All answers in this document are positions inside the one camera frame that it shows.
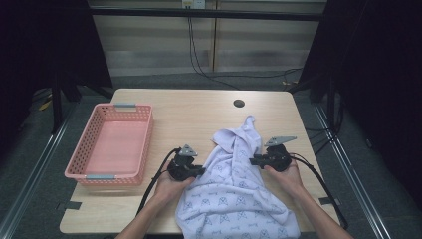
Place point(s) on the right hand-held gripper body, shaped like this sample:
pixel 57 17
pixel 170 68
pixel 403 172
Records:
pixel 278 159

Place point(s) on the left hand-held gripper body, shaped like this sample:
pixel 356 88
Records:
pixel 180 169

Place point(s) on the white towel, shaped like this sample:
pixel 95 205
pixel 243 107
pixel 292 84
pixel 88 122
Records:
pixel 232 195

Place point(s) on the pink plastic basket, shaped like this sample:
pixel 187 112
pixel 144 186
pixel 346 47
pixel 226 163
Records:
pixel 112 146

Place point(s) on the person's left hand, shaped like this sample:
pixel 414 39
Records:
pixel 172 189

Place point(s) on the person's right hand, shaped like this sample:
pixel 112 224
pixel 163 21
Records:
pixel 288 181

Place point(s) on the dark tape strip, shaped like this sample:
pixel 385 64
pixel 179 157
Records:
pixel 325 200
pixel 71 205

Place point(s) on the black stand leg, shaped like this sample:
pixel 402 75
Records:
pixel 57 106
pixel 331 106

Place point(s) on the yellow floor object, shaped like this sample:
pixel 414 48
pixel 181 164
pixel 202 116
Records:
pixel 45 105

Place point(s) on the black horizontal frame bar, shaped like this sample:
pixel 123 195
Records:
pixel 205 14

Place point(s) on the white wall socket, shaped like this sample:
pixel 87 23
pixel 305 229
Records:
pixel 193 3

